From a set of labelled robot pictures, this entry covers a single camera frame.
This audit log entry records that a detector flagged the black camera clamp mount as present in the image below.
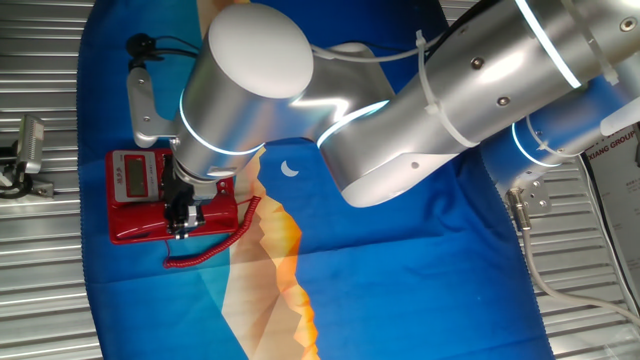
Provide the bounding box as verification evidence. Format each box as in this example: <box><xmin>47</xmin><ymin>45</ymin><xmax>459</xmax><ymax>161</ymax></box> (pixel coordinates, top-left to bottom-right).
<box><xmin>0</xmin><ymin>142</ymin><xmax>55</xmax><ymax>200</ymax></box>

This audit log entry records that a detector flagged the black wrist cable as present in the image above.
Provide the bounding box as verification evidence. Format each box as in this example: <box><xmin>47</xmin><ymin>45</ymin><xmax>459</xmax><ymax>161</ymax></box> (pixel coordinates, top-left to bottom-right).
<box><xmin>152</xmin><ymin>0</ymin><xmax>501</xmax><ymax>60</ymax></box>

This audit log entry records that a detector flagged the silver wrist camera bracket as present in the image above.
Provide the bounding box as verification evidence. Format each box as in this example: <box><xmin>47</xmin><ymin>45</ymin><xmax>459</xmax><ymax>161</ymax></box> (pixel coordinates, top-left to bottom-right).
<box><xmin>125</xmin><ymin>65</ymin><xmax>181</xmax><ymax>150</ymax></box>

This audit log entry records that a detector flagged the red telephone handset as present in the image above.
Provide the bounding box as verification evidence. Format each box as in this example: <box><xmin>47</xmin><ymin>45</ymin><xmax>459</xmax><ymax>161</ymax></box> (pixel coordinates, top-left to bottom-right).
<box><xmin>110</xmin><ymin>197</ymin><xmax>240</xmax><ymax>240</ymax></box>

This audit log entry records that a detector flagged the thick grey robot cable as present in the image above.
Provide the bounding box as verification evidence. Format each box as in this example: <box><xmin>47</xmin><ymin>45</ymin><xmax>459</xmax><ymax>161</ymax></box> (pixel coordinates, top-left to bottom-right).
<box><xmin>505</xmin><ymin>188</ymin><xmax>640</xmax><ymax>329</ymax></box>

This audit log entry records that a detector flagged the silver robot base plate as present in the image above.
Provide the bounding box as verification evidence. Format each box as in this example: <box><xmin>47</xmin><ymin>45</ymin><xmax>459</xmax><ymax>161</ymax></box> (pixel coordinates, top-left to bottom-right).
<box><xmin>504</xmin><ymin>174</ymin><xmax>553</xmax><ymax>217</ymax></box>

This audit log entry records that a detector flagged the red telephone base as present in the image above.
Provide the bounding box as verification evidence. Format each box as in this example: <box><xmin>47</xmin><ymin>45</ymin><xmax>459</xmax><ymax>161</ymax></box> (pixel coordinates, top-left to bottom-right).
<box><xmin>104</xmin><ymin>148</ymin><xmax>241</xmax><ymax>246</ymax></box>

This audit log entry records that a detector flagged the white printed sign board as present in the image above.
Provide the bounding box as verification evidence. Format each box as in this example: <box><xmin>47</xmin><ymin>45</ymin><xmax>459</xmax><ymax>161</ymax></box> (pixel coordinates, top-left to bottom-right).
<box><xmin>582</xmin><ymin>123</ymin><xmax>640</xmax><ymax>281</ymax></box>

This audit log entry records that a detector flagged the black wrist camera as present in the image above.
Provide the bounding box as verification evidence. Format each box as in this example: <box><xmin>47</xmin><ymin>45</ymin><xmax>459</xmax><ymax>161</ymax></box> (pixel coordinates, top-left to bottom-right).
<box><xmin>125</xmin><ymin>33</ymin><xmax>157</xmax><ymax>71</ymax></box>

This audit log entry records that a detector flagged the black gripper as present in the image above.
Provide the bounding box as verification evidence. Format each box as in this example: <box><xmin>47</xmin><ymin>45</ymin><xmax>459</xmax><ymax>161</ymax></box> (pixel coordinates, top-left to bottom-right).
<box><xmin>160</xmin><ymin>154</ymin><xmax>216</xmax><ymax>240</ymax></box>

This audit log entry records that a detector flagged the red phone cord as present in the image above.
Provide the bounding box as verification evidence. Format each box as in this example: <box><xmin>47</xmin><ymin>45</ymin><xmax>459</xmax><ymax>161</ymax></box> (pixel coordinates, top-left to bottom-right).
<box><xmin>162</xmin><ymin>195</ymin><xmax>262</xmax><ymax>270</ymax></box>

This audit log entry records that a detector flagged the blue landscape print cloth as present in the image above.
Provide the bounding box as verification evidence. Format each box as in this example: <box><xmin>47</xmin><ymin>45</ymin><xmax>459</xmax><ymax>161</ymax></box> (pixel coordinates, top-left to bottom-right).
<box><xmin>75</xmin><ymin>0</ymin><xmax>556</xmax><ymax>360</ymax></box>

